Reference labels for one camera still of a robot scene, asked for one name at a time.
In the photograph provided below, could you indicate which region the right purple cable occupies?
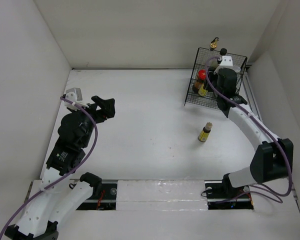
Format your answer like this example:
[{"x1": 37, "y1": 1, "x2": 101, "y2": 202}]
[{"x1": 201, "y1": 56, "x2": 295, "y2": 205}]

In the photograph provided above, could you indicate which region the small yellow bottle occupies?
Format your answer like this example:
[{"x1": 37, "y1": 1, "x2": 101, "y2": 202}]
[
  {"x1": 198, "y1": 122, "x2": 213, "y2": 142},
  {"x1": 198, "y1": 84, "x2": 208, "y2": 97}
]

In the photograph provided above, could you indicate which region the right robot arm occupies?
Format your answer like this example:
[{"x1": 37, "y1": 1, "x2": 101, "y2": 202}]
[{"x1": 206, "y1": 68, "x2": 294, "y2": 198}]

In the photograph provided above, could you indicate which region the purple cable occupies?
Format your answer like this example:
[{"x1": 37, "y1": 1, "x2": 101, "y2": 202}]
[
  {"x1": 0, "y1": 96, "x2": 100, "y2": 240},
  {"x1": 201, "y1": 56, "x2": 295, "y2": 205}
]

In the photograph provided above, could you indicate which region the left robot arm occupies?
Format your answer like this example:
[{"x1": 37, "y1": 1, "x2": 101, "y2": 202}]
[{"x1": 0, "y1": 93, "x2": 116, "y2": 240}]

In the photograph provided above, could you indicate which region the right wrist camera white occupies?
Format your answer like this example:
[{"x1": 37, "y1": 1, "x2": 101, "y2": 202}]
[{"x1": 213, "y1": 55, "x2": 241, "y2": 75}]

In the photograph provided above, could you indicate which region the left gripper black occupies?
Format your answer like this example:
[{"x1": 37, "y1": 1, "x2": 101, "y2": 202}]
[{"x1": 71, "y1": 95, "x2": 115, "y2": 147}]

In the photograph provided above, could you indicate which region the soy sauce bottle black cap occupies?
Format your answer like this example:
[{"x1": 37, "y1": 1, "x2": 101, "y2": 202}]
[{"x1": 219, "y1": 48, "x2": 228, "y2": 56}]

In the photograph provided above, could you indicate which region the clear glass oil bottle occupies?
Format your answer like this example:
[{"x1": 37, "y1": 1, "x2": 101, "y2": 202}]
[{"x1": 209, "y1": 37, "x2": 219, "y2": 51}]

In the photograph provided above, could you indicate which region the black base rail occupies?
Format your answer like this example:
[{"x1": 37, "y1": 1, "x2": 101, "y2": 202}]
[{"x1": 77, "y1": 179, "x2": 254, "y2": 212}]

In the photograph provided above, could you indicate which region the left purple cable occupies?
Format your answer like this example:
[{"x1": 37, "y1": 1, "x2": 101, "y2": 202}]
[{"x1": 0, "y1": 96, "x2": 100, "y2": 240}]

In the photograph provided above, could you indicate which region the tall red-lid sauce jar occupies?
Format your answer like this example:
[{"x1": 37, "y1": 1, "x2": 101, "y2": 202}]
[{"x1": 192, "y1": 69, "x2": 206, "y2": 94}]

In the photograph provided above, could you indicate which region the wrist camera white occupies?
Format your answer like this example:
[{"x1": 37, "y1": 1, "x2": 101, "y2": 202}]
[
  {"x1": 62, "y1": 87, "x2": 87, "y2": 111},
  {"x1": 213, "y1": 55, "x2": 241, "y2": 75}
]

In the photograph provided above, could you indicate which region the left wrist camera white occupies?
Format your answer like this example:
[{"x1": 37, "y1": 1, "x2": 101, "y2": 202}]
[{"x1": 62, "y1": 87, "x2": 87, "y2": 111}]

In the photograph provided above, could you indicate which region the black wire rack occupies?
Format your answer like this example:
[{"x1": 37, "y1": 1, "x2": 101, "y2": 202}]
[{"x1": 184, "y1": 47, "x2": 248, "y2": 109}]

